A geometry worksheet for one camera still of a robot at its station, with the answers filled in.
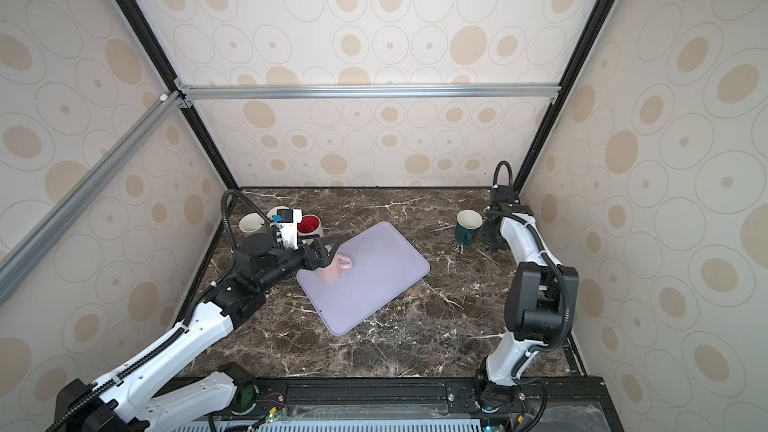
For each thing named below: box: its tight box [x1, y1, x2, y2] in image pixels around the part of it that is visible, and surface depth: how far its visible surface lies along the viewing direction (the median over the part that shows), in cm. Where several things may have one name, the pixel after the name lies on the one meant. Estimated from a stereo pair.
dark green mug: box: [456, 209, 483, 247], surface depth 100 cm
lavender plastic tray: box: [296, 222, 431, 337], surface depth 97 cm
